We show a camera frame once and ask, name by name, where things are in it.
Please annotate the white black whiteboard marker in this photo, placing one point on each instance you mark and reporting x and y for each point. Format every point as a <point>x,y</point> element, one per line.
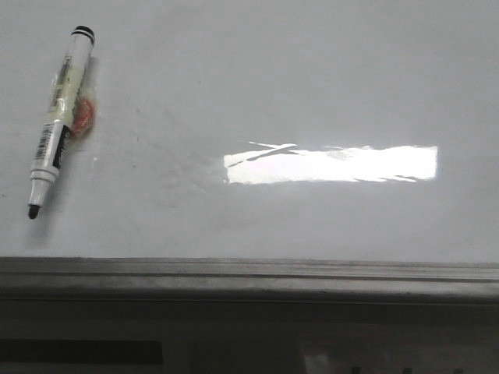
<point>65,97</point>

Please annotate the white whiteboard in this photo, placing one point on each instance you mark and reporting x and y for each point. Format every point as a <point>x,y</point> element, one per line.
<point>338,130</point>

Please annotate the black label strip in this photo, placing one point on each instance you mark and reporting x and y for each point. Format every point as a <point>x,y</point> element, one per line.
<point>102,352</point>

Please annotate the grey metal whiteboard frame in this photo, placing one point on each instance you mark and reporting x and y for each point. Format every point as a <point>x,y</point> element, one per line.
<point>255,280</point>

